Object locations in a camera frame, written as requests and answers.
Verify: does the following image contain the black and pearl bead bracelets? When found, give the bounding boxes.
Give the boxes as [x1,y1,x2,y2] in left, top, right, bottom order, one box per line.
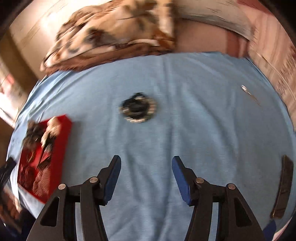
[119,92,158,123]

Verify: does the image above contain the red jewelry tray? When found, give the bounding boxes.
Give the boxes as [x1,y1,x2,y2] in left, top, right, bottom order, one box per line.
[18,115,72,203]

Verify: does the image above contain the red polka-dot scrunchie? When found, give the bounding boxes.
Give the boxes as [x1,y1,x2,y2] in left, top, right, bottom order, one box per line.
[18,150,37,190]

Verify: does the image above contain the grey organza scrunchie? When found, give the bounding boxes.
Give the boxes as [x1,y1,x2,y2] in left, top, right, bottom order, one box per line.
[23,120,47,151]

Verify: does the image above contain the red plaid scrunchie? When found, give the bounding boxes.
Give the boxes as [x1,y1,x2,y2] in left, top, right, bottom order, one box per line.
[33,162,51,199]

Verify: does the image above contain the white polka-dot hair bow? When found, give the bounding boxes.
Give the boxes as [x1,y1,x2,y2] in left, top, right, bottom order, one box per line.
[41,116,61,148]

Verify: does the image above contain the light blue towel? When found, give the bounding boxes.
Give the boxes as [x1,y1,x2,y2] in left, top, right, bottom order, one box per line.
[7,53,295,240]

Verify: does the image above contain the dark brown hair clip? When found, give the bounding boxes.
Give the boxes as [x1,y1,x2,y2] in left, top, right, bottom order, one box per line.
[270,155,294,219]

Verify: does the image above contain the floral leaf-print quilt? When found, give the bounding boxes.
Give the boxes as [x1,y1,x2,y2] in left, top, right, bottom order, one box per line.
[40,1,175,75]

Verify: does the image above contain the striped floral beige pillow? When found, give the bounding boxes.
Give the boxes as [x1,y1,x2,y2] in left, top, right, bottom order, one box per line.
[248,13,295,126]

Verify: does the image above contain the grey-blue pillow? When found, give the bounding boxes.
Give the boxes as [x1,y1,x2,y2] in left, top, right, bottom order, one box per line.
[174,0,253,41]

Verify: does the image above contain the gold pendant necklace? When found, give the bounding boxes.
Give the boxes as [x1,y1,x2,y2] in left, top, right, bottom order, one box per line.
[240,84,262,107]

